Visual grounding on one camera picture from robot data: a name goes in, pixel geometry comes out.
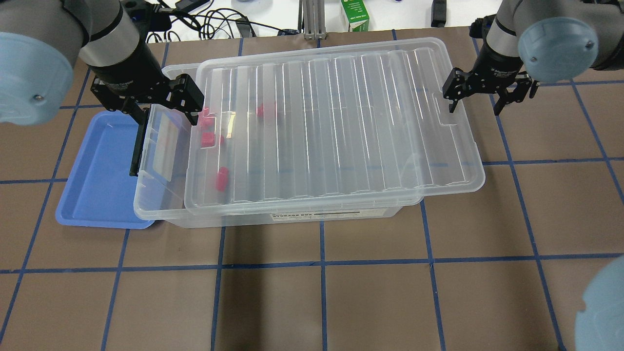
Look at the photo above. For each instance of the black box latch handle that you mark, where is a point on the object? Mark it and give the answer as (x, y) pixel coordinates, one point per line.
(138, 149)

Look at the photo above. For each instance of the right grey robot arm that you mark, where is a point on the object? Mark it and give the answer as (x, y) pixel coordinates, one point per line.
(530, 42)

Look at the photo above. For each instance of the red block lower pair back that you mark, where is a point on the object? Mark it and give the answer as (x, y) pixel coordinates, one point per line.
(206, 121)

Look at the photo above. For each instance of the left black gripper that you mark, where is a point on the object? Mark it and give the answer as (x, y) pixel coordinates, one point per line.
(127, 68)

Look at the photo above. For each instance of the blue plastic tray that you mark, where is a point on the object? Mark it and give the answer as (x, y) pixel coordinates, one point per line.
(100, 191)

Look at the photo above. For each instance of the clear plastic storage box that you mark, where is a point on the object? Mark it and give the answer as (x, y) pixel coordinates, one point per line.
(165, 161)

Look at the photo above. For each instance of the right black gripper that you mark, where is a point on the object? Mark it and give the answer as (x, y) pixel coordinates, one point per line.
(496, 62)

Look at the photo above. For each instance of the green white carton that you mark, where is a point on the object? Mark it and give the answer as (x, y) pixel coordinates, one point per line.
(355, 16)

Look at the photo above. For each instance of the clear plastic box lid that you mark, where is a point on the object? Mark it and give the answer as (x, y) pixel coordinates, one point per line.
(403, 80)

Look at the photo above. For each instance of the aluminium frame post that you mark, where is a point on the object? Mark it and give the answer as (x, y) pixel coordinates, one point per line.
(311, 19)

